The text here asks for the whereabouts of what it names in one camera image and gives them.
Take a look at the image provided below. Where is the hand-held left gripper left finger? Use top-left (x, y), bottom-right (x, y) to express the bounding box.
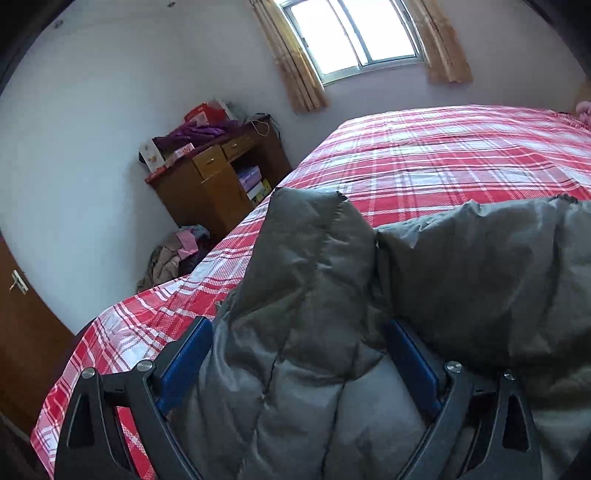
top-left (54, 315), bottom-right (214, 480)

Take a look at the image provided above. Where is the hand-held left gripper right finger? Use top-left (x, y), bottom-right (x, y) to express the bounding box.
top-left (385, 319), bottom-right (542, 480)

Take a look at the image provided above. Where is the grey puffer jacket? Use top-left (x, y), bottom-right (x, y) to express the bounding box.
top-left (168, 187), bottom-right (591, 480)

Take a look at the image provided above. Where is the pile of clothes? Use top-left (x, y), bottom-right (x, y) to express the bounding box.
top-left (136, 224), bottom-right (212, 294)

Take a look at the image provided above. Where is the dark round table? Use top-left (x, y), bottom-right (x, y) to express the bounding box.
top-left (73, 315), bottom-right (101, 344)

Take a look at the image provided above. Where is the brown wooden door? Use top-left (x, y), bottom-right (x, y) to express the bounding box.
top-left (0, 231), bottom-right (77, 437)

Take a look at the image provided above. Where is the wooden desk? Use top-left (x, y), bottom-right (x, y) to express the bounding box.
top-left (145, 117), bottom-right (293, 241)

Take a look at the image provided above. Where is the yellow box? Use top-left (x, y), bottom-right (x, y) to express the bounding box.
top-left (247, 179), bottom-right (273, 204)

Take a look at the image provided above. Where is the purple box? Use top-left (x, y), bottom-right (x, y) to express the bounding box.
top-left (238, 166), bottom-right (262, 192)

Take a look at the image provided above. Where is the flat red box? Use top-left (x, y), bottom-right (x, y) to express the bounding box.
top-left (144, 143), bottom-right (195, 183)

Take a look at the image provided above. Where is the white upright box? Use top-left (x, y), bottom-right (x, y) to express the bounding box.
top-left (139, 138), bottom-right (166, 169)

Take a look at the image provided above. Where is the bed with red plaid sheet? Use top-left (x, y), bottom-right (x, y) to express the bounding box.
top-left (30, 105), bottom-right (591, 480)

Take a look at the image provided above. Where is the purple cloth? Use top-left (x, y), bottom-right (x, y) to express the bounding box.
top-left (152, 121), bottom-right (241, 151)

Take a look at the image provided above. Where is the beige curtain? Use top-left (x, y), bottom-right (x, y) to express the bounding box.
top-left (249, 0), bottom-right (329, 114)
top-left (406, 0), bottom-right (474, 85)

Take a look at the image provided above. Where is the sliding window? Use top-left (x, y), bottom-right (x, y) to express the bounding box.
top-left (277, 0), bottom-right (424, 86)

